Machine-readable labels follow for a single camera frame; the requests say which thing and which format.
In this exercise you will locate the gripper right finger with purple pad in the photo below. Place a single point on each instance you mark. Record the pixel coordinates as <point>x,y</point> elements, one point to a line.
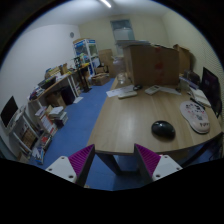
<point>152,166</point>

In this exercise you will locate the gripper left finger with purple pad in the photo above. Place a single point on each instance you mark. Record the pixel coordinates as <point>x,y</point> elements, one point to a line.
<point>74,168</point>

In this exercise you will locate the black computer mouse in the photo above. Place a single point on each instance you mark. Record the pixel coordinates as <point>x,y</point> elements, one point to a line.
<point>163,129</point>

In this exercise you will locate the white patterned mouse pad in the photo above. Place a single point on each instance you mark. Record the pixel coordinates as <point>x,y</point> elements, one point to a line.
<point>196,116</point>

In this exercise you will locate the black computer tower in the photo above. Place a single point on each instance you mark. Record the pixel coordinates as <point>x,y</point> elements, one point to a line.
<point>67,95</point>

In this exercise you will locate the stack of books on floor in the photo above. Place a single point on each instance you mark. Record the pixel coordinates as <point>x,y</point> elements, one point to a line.
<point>59,116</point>

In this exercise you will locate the white bookshelf with books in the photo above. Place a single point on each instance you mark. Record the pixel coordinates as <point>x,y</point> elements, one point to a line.
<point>28,135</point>

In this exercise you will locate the white remote control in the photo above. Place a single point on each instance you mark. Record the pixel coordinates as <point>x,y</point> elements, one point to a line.
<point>152,90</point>

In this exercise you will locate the white keyboard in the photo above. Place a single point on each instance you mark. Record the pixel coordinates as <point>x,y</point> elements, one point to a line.
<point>127,94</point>

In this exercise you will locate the wooden side desk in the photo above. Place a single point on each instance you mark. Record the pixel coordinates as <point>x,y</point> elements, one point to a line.
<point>68,77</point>

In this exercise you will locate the small black object on table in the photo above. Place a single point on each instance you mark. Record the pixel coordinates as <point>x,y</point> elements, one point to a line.
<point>137,87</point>

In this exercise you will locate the white paper sheet on table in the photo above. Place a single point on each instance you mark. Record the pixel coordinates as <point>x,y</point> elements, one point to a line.
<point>116,92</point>

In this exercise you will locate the open notebook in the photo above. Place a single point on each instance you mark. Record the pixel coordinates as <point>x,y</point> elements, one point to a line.
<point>200,97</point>

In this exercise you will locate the small black monitor left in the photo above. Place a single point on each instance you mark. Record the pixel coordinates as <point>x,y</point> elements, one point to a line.
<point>8,111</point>

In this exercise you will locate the cardboard box on floor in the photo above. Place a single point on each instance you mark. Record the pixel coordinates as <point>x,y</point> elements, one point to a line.
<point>100,80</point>

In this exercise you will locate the black monitor on table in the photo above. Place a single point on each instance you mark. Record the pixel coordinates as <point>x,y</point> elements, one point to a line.
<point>211,87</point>

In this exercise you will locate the large cardboard box on table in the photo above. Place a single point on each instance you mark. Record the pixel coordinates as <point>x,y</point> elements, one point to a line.
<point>148,65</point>

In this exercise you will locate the brown cardboard box behind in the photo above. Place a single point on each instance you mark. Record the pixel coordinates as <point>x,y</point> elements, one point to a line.
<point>184,58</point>

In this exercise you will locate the blue white display cabinet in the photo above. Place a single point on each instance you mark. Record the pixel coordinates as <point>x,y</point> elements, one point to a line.
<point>86,50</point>

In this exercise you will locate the ceiling light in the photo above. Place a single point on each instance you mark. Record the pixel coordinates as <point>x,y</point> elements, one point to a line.
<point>106,3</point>

